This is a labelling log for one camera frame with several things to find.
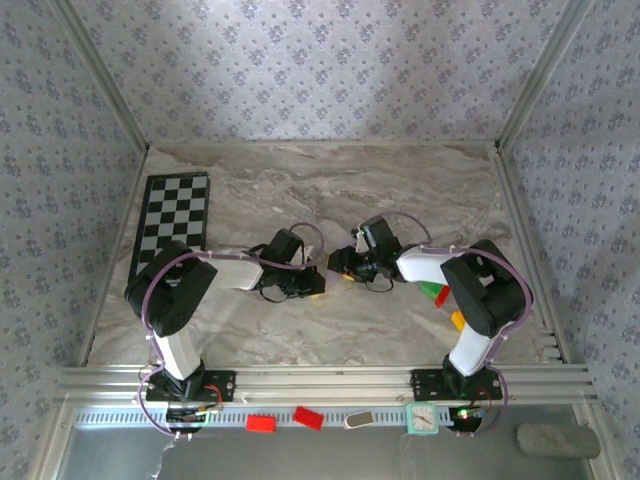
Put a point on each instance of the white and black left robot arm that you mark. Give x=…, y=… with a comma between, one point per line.
x=170, y=295

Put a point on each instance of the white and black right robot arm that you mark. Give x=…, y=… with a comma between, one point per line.
x=485, y=290

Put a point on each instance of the green toy block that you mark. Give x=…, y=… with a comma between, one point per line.
x=429, y=289

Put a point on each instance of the small red toy block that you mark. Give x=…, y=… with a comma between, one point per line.
x=442, y=296

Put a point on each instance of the yellow toy block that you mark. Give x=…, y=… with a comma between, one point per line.
x=457, y=320

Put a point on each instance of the red toy brick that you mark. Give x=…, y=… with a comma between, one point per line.
x=308, y=418
x=261, y=424

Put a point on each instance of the silver oval object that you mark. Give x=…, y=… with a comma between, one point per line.
x=358, y=419

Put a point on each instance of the perforated metal strip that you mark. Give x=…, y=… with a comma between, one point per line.
x=380, y=416

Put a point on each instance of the black and grey checkerboard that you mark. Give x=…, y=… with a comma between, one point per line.
x=175, y=200

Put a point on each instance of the mint green clock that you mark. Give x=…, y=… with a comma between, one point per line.
x=421, y=419

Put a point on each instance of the clear tape strip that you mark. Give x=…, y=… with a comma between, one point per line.
x=162, y=457

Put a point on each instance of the grey stone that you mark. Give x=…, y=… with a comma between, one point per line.
x=557, y=441

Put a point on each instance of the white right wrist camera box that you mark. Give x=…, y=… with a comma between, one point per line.
x=361, y=245

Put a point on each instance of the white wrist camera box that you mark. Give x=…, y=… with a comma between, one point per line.
x=361, y=245
x=302, y=256

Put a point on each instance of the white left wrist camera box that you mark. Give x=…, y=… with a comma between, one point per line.
x=302, y=256

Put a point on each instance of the aluminium mounting rail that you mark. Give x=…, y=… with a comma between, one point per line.
x=325, y=385

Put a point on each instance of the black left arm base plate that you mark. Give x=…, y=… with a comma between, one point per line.
x=220, y=386

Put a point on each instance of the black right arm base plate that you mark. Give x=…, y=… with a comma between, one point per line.
x=427, y=384

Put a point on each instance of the aluminium side rail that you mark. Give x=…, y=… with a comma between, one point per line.
x=515, y=200
x=129, y=200

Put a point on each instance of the aluminium frame post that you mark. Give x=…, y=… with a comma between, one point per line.
x=542, y=75
x=103, y=75

